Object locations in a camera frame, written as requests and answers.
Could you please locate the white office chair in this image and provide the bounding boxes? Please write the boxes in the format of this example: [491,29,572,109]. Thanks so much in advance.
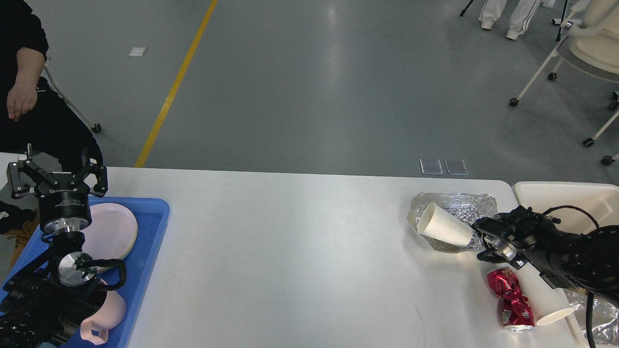
[509,0,619,166]

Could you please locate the pink ribbed mug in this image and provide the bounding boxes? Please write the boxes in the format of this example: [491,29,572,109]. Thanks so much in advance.
[79,290,126,345]

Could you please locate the yellow plate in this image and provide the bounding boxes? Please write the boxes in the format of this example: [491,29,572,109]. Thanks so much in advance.
[116,217,138,260]

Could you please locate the pink plate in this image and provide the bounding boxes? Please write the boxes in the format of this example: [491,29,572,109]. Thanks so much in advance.
[82,203,135,259]

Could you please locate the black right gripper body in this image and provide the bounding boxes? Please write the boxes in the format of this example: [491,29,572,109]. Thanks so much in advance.
[484,217,532,263]

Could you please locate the person in black clothes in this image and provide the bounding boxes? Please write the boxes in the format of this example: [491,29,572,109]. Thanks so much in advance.
[0,0,103,173]

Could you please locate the blue plastic tray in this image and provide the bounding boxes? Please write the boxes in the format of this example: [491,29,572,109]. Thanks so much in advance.
[1,196,170,348]

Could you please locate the chair leg with caster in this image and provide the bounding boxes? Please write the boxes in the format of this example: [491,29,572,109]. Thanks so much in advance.
[44,58,102,133]

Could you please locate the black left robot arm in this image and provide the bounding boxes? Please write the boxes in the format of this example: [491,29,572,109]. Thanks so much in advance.
[1,145,127,348]

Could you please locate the seated person's hand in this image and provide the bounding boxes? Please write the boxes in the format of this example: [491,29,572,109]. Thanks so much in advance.
[6,82,38,121]

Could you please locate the person in white trousers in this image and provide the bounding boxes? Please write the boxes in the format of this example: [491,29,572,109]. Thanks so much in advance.
[478,0,541,41]

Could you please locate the crushed red wrapper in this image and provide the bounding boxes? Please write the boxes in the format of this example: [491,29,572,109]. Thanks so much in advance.
[486,267,535,333]

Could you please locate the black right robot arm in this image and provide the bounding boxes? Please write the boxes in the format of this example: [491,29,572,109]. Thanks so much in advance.
[472,205,619,348]

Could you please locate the aluminium foil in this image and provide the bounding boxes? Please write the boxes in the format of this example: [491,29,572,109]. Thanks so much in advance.
[407,192,497,253]

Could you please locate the beige plastic bin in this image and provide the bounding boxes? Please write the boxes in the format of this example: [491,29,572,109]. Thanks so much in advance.
[513,181,619,348]

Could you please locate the white paper cup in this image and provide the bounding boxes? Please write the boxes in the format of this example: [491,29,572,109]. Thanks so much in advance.
[515,264,575,326]
[416,203,473,247]

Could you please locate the clear plastic wrap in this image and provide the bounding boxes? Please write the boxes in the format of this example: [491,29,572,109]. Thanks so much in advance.
[563,289,619,348]

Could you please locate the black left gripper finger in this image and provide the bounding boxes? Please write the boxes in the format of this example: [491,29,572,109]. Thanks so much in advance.
[7,144,54,200]
[73,148,108,197]

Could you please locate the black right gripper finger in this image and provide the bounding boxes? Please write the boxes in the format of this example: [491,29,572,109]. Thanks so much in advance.
[472,217,503,237]
[477,249,528,270]

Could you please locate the metal floor plates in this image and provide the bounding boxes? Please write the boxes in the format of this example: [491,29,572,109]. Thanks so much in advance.
[419,158,469,175]

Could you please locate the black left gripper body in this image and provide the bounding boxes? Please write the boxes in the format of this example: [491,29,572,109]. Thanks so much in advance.
[38,187,91,235]

